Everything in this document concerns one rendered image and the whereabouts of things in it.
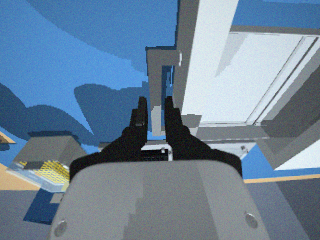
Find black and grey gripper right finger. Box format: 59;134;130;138
164;96;243;179

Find blue bench mat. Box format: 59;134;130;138
0;0;320;167

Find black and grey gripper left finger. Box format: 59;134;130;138
69;97;148;184

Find blue open-top bin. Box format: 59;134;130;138
22;188;64;225

